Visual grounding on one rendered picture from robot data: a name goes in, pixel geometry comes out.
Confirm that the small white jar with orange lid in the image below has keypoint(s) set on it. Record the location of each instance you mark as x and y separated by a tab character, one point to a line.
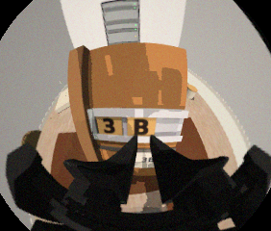
191	91

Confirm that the cream flat rectangular box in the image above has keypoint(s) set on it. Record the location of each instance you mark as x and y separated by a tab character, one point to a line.
63	102

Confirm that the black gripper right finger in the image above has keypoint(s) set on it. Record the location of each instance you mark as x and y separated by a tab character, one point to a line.
176	172

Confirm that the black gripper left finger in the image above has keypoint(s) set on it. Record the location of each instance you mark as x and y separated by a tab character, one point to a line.
116	173

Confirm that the grey square label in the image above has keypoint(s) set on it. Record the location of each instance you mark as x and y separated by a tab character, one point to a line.
144	160

